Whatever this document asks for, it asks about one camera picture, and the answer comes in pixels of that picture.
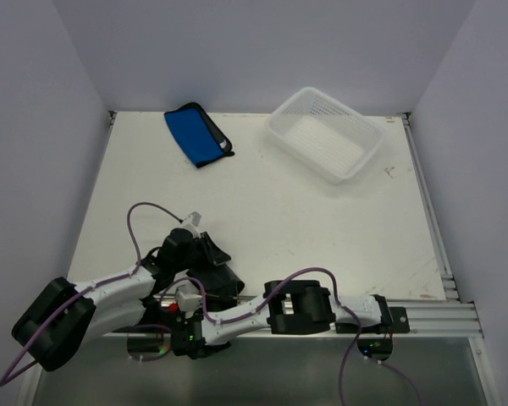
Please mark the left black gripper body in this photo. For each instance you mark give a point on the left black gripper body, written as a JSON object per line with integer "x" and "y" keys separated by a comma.
{"x": 198, "y": 256}

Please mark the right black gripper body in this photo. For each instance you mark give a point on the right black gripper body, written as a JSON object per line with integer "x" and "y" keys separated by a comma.
{"x": 199, "y": 309}

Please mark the blue and black towel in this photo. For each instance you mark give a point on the blue and black towel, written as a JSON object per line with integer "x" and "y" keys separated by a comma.
{"x": 200, "y": 139}

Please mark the purple and black towel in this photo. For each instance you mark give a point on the purple and black towel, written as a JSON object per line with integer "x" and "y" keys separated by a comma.
{"x": 221, "y": 284}

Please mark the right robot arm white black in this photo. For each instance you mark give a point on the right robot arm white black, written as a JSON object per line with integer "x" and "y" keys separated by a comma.
{"x": 295, "y": 308}

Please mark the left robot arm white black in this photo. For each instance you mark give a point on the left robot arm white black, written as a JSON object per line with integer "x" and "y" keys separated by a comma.
{"x": 65, "y": 315}

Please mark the white plastic mesh basket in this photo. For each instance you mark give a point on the white plastic mesh basket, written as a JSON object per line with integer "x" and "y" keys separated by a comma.
{"x": 329, "y": 137}

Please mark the right wrist camera red cap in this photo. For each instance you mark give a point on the right wrist camera red cap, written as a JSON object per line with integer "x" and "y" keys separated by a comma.
{"x": 189, "y": 298}

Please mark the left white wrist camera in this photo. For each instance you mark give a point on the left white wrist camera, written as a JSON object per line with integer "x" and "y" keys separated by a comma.
{"x": 191, "y": 222}

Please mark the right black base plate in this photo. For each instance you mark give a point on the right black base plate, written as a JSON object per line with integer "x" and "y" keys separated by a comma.
{"x": 399, "y": 324}

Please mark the aluminium mounting rail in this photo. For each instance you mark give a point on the aluminium mounting rail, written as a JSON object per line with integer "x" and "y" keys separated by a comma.
{"x": 425, "y": 320}

